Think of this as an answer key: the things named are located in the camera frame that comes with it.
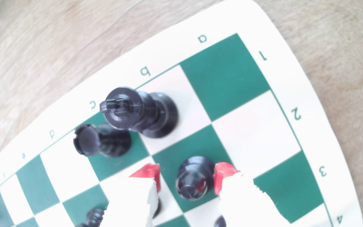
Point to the black king chess piece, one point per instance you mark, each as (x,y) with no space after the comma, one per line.
(143,110)

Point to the green and white chess mat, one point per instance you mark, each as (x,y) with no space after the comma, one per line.
(257,126)

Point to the black pawn chess piece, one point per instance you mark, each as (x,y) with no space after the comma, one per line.
(220,223)
(95,218)
(158,208)

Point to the black rook chess piece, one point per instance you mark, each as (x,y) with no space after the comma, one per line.
(87,140)

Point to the black bishop chess piece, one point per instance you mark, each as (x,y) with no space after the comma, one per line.
(194,179)

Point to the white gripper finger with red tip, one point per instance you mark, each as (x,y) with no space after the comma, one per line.
(244,208)
(131,205)

